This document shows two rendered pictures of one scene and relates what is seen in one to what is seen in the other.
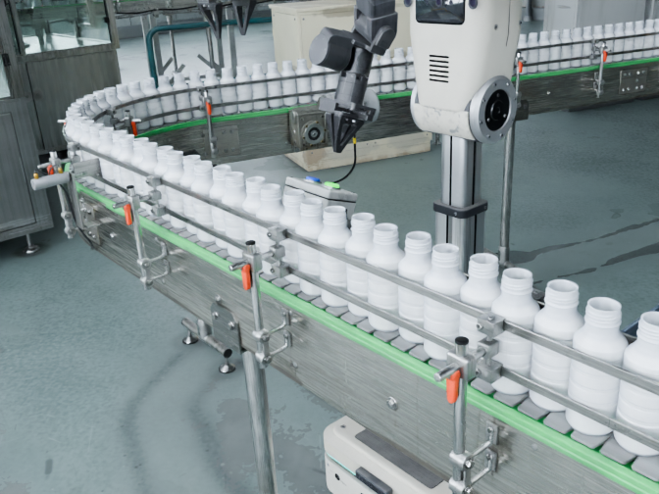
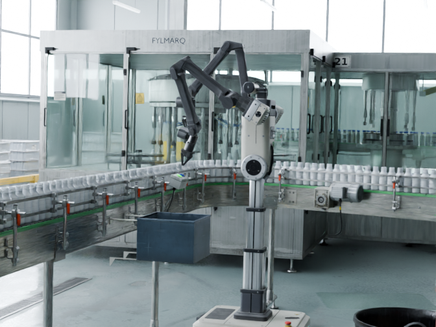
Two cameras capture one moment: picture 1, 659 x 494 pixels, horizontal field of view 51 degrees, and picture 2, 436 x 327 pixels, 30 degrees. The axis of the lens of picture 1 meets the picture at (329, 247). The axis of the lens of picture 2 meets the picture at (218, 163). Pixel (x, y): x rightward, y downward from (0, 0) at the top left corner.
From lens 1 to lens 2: 4.46 m
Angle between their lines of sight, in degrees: 56
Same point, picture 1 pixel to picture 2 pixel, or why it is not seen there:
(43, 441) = (176, 306)
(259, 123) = (307, 191)
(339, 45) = (182, 132)
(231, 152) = (292, 203)
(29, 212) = (290, 246)
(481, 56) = (243, 145)
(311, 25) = not seen: outside the picture
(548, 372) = not seen: hidden behind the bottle
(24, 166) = (294, 218)
